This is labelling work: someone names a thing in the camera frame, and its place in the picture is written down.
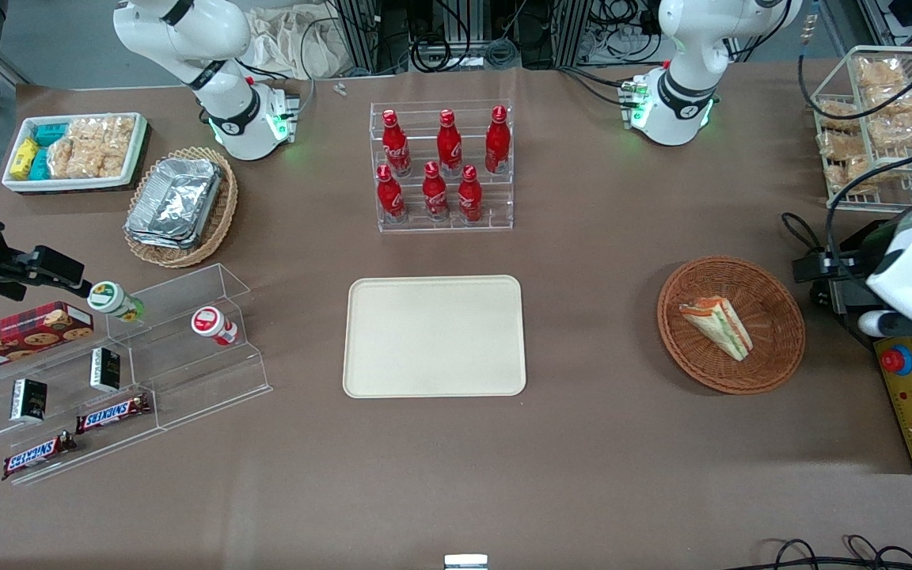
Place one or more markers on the yellow snack packet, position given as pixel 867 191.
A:
pixel 24 158

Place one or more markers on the small black white box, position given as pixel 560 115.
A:
pixel 28 400
pixel 105 370

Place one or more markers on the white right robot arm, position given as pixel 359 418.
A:
pixel 187 32

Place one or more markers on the white crumpled cloth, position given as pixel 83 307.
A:
pixel 290 39

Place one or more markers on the clear acrylic stepped shelf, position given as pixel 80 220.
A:
pixel 203 380
pixel 68 412

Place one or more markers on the clear rice cracker bag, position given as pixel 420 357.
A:
pixel 108 142
pixel 899 123
pixel 879 73
pixel 848 162
pixel 66 158
pixel 837 116

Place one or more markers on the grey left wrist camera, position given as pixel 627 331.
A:
pixel 880 324

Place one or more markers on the triangular sandwich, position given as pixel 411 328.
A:
pixel 719 324

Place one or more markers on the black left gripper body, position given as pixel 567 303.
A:
pixel 849 273

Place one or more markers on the red lid drink bottle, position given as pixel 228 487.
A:
pixel 210 323

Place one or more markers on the clear acrylic bottle rack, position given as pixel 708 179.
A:
pixel 495 218

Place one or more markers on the red cookie box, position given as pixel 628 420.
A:
pixel 20 336

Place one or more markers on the round brown wicker basket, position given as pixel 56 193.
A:
pixel 773 348

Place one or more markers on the white rectangular snack bin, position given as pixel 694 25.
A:
pixel 20 184

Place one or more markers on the oval light wicker basket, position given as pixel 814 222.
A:
pixel 222 214

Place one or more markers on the cream plastic tray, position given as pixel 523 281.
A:
pixel 434 336

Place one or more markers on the teal snack packet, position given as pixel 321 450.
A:
pixel 50 134
pixel 40 165

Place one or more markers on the aluminium frame post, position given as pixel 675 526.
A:
pixel 361 36
pixel 571 32

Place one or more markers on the brown snickers bar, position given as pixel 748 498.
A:
pixel 36 455
pixel 112 413

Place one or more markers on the green lid drink bottle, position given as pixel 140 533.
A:
pixel 112 299

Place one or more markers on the red cola bottle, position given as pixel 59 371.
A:
pixel 449 146
pixel 435 194
pixel 389 198
pixel 497 142
pixel 395 146
pixel 469 198

